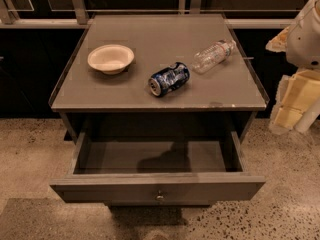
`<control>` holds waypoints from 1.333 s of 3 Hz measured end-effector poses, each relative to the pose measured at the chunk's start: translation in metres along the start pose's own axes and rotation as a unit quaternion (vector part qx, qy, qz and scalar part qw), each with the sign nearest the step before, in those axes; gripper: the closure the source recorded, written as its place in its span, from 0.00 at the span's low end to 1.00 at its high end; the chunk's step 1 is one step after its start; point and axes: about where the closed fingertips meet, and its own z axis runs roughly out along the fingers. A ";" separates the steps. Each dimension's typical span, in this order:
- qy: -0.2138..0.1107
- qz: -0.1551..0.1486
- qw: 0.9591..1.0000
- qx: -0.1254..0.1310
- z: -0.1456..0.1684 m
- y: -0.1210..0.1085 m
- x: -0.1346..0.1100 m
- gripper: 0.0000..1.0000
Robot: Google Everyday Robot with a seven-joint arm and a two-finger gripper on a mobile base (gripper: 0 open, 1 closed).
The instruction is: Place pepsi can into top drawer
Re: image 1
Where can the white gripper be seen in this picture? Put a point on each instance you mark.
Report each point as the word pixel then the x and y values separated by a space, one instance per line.
pixel 304 45

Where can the blue pepsi can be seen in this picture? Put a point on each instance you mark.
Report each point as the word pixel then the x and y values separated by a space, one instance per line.
pixel 169 79

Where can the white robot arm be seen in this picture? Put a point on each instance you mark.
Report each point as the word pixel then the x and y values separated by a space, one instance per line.
pixel 298 97

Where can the metal drawer knob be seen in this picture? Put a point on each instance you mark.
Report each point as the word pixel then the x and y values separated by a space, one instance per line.
pixel 159 196

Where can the open grey top drawer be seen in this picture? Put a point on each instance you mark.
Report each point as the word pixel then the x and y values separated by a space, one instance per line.
pixel 130 172

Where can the clear plastic water bottle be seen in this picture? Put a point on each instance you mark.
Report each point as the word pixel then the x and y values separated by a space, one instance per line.
pixel 211 56

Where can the grey cabinet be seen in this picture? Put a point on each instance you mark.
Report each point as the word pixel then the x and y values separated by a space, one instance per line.
pixel 158 41

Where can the white paper bowl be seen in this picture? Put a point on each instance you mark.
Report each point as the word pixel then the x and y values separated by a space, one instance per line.
pixel 110 59

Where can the metal railing frame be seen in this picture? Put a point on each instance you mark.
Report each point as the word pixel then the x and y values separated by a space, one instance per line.
pixel 78 12

